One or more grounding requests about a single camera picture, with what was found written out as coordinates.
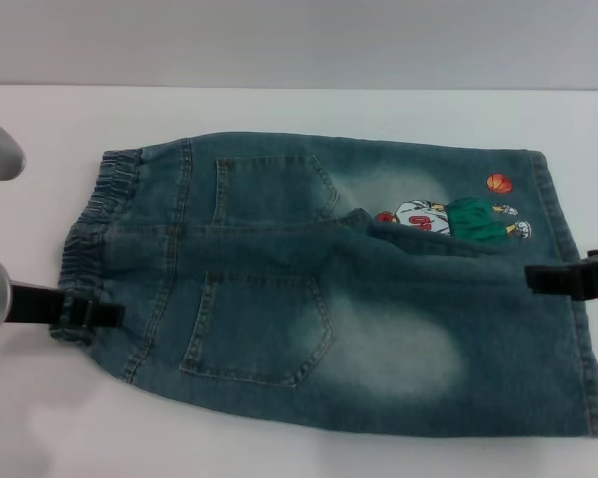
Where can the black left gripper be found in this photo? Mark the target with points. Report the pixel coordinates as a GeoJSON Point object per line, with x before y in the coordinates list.
{"type": "Point", "coordinates": [35, 304]}

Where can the blue denim shorts with cartoon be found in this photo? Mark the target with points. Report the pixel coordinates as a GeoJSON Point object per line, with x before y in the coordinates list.
{"type": "Point", "coordinates": [289, 309]}

